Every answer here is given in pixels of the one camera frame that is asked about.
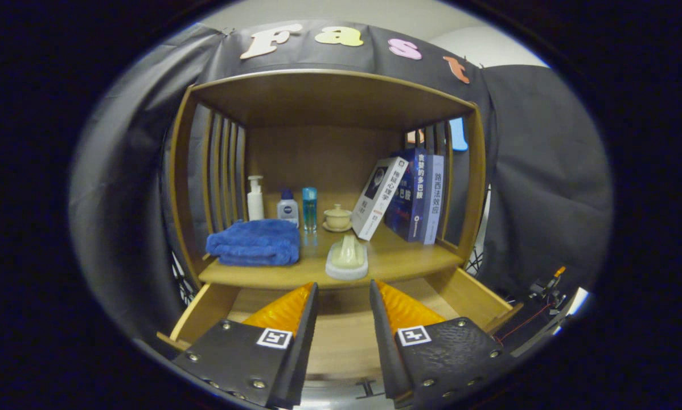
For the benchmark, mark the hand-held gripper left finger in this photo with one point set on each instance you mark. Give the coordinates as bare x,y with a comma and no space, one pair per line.
304,347

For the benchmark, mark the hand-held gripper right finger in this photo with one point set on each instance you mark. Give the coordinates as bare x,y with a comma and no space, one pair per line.
383,347

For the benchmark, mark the wooden drawer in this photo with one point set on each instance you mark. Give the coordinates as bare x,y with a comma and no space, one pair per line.
344,341

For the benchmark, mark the wooden countertop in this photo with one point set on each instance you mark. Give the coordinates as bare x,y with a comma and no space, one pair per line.
401,257

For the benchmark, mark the wooden cabinet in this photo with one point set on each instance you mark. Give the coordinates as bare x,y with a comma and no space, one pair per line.
324,102

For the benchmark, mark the blue folded towel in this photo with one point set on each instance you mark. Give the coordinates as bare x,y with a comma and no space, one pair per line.
255,245

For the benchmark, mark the black light stand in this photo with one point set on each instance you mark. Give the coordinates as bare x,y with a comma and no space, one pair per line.
183,282
477,256

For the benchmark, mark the beige lidded teacup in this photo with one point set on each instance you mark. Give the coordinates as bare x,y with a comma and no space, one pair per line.
337,218

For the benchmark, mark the white bottle with blue cap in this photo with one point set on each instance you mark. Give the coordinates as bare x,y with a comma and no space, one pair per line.
287,212

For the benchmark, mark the clear blue bottle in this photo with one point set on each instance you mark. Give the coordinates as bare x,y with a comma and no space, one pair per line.
309,209

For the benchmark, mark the white book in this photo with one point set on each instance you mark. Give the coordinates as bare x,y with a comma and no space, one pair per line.
378,199

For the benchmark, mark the white pump bottle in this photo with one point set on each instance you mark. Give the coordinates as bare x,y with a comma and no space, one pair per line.
255,202

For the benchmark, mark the dark blue book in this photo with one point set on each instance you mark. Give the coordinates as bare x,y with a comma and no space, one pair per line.
412,196

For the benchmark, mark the pale grey-blue book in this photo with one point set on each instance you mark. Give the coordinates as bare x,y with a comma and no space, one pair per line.
435,199

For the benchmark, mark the black device with orange tip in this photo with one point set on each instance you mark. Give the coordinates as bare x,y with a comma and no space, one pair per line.
546,287

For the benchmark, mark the black backdrop cloth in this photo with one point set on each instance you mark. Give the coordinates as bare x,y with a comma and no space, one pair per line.
124,171

